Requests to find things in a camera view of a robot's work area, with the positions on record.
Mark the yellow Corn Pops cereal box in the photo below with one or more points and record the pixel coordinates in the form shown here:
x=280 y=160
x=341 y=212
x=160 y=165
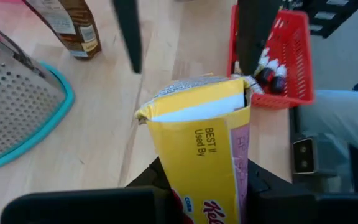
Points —
x=197 y=155

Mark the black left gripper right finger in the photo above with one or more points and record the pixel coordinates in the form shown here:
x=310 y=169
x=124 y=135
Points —
x=275 y=202

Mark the small dropper bottle white cap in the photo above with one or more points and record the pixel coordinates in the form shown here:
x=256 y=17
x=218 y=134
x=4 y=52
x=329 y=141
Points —
x=264 y=54

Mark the red plastic basket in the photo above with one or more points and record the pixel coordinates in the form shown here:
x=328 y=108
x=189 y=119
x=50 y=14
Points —
x=294 y=62

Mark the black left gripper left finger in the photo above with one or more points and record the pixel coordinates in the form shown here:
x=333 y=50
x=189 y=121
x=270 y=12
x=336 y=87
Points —
x=141 y=202

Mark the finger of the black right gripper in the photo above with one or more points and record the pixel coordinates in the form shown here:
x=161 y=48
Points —
x=253 y=34
x=130 y=31

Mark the blue grey basket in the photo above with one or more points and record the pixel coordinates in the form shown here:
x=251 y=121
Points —
x=17 y=109

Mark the small dark red dropper bottle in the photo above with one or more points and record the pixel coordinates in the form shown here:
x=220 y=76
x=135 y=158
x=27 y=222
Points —
x=279 y=82
x=266 y=76

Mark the silver camera box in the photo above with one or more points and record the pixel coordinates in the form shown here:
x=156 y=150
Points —
x=304 y=155

